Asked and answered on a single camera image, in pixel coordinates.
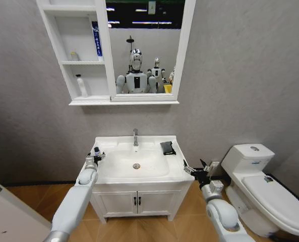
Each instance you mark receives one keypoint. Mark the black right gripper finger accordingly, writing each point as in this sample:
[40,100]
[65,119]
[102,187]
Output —
[204,165]
[188,168]

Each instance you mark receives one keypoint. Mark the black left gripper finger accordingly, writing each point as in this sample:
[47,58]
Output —
[90,154]
[103,155]

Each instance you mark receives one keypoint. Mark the small dark-capped bottle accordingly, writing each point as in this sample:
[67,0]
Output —
[97,151]

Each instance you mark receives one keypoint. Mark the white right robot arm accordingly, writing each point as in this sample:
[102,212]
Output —
[222,211]

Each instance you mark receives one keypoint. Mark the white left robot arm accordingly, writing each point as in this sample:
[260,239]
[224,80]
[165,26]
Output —
[73,199]

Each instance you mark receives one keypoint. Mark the black folded towel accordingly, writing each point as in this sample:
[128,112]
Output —
[167,148]

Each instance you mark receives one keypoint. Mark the white ceramic washbasin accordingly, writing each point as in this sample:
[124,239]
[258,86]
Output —
[139,158]

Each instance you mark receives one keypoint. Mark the white vanity cabinet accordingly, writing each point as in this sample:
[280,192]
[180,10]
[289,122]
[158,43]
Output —
[141,201]

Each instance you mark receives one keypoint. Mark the chrome basin drain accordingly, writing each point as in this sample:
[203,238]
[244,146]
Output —
[136,165]

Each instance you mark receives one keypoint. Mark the chrome faucet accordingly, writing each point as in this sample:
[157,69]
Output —
[135,137]

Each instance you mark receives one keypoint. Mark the chrome toilet flush button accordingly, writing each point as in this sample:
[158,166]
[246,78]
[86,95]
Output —
[254,148]

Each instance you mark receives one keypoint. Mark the white toilet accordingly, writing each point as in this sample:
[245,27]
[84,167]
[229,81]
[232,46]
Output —
[260,191]

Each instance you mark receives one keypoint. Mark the white bottle with black cap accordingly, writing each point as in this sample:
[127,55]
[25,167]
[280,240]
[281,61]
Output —
[82,87]

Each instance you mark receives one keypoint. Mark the small clear jar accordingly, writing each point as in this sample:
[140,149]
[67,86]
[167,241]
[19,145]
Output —
[73,56]

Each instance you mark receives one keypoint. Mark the white furniture panel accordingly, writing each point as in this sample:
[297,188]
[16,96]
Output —
[8,216]

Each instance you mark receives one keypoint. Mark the white-framed mirror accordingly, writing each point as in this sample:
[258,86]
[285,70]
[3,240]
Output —
[144,50]

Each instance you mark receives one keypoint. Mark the blue and white tube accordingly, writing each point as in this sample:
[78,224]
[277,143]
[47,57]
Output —
[97,40]

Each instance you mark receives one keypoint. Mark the white wall shelf cabinet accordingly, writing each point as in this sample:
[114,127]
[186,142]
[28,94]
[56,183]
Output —
[71,50]

